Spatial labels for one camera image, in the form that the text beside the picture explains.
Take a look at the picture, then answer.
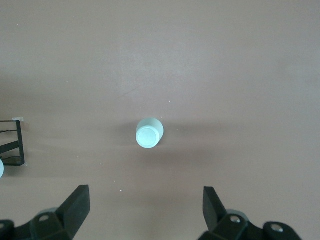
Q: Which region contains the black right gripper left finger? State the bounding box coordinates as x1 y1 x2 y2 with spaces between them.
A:
0 184 91 240

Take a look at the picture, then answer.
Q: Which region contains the black wire cup rack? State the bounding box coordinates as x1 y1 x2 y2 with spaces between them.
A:
0 119 27 167

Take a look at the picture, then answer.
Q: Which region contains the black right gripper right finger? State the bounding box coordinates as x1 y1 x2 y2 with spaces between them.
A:
199 186 304 240

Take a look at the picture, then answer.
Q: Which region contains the mint green cup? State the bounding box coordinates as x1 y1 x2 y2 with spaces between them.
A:
135 117 166 151

